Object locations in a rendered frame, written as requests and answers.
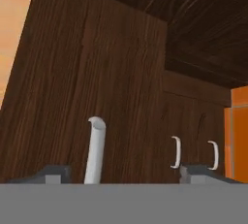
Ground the white drawer handle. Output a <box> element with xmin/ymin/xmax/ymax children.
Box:
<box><xmin>83</xmin><ymin>115</ymin><xmax>108</xmax><ymax>185</ymax></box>

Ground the dark wood cupboard door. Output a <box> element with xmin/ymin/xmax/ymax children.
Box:
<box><xmin>193</xmin><ymin>98</ymin><xmax>227</xmax><ymax>178</ymax></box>
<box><xmin>158</xmin><ymin>91</ymin><xmax>196</xmax><ymax>184</ymax></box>

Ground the white cupboard door handle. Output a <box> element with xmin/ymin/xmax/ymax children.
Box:
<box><xmin>170</xmin><ymin>135</ymin><xmax>182</xmax><ymax>170</ymax></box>
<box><xmin>206</xmin><ymin>140</ymin><xmax>220</xmax><ymax>172</ymax></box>

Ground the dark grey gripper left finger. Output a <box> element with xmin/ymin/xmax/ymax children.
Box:
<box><xmin>5</xmin><ymin>165</ymin><xmax>73</xmax><ymax>185</ymax></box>

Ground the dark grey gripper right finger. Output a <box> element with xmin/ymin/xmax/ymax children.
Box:
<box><xmin>178</xmin><ymin>164</ymin><xmax>244</xmax><ymax>185</ymax></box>

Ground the dark wood drawer front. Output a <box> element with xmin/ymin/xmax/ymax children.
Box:
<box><xmin>57</xmin><ymin>0</ymin><xmax>248</xmax><ymax>90</ymax></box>
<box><xmin>0</xmin><ymin>0</ymin><xmax>168</xmax><ymax>185</ymax></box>

